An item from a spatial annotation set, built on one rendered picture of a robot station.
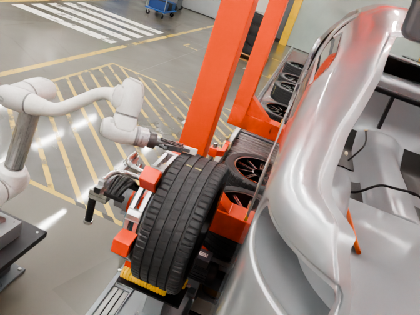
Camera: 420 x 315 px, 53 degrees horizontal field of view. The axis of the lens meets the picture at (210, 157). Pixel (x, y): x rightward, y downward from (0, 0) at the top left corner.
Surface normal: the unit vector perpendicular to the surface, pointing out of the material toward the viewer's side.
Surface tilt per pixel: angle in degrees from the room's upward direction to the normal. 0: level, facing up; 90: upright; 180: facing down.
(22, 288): 0
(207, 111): 90
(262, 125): 90
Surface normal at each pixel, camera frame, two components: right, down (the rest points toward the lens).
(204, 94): -0.26, 0.36
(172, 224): -0.08, -0.11
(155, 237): -0.17, 0.11
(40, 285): 0.29, -0.86
